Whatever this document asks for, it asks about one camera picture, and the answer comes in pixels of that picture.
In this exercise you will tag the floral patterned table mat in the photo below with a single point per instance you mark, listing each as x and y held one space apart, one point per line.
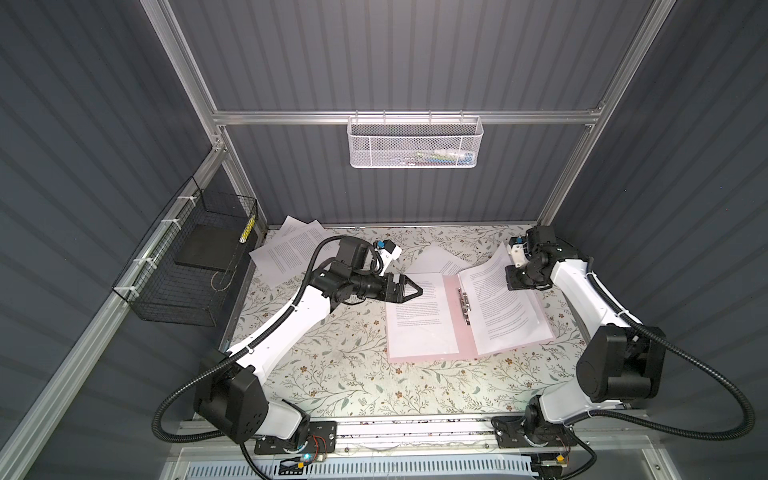
340 368

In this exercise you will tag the white vented cable duct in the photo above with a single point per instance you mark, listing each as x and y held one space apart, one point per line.
406 467

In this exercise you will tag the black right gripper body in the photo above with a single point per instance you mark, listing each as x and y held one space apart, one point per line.
521 277

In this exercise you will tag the pink file folder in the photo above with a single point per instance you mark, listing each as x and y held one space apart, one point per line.
462 330

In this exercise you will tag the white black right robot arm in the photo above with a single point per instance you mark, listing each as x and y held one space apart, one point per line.
617 365

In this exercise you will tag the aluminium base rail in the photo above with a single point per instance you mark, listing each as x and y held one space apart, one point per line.
476 432

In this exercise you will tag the white wire mesh basket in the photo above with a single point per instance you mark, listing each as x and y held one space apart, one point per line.
380 146

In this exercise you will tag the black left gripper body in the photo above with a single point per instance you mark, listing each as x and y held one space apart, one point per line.
378 288

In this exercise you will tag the black foam pad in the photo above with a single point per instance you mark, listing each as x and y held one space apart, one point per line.
209 248

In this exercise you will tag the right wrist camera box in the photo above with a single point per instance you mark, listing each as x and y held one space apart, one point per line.
518 251

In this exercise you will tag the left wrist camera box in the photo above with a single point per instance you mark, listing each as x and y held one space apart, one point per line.
388 251

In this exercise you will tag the yellow marker pen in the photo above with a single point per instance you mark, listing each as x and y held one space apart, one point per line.
247 230

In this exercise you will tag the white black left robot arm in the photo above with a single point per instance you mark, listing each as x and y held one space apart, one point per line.
233 399

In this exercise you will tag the black wire basket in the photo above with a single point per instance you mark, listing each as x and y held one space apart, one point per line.
158 290

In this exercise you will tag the metal folder clip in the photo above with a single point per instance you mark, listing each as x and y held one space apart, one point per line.
464 305

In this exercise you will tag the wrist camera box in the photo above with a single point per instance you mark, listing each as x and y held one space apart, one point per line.
388 251
518 251

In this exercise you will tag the horizontal aluminium frame bar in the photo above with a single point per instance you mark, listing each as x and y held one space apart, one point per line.
493 117

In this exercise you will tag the pens in white basket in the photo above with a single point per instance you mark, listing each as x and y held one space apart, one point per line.
450 157

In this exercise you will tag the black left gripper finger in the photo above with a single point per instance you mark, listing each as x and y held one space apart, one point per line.
406 283
404 298

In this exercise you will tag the aluminium corner frame post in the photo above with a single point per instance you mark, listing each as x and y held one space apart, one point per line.
167 28

